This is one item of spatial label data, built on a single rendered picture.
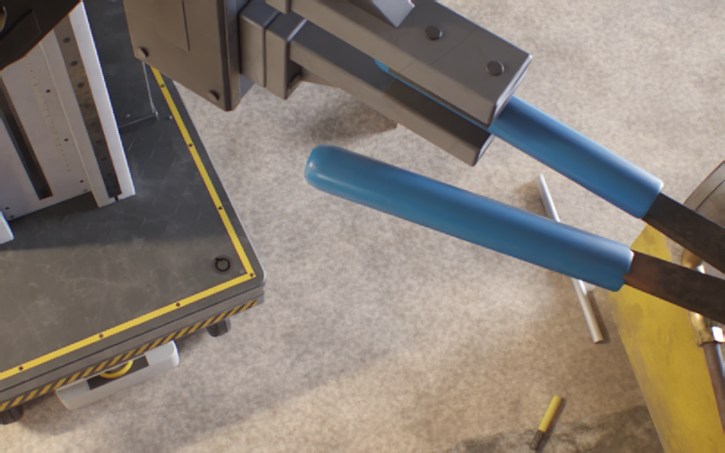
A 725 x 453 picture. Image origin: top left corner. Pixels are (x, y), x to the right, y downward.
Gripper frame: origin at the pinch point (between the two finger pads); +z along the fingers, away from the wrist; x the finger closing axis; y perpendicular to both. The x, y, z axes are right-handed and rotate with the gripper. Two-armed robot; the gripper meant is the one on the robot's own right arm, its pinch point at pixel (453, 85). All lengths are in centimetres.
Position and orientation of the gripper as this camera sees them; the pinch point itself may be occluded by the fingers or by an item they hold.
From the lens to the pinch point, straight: 34.2
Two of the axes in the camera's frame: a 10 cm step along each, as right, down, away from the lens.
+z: 8.4, 5.2, -1.7
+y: 5.4, -7.4, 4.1
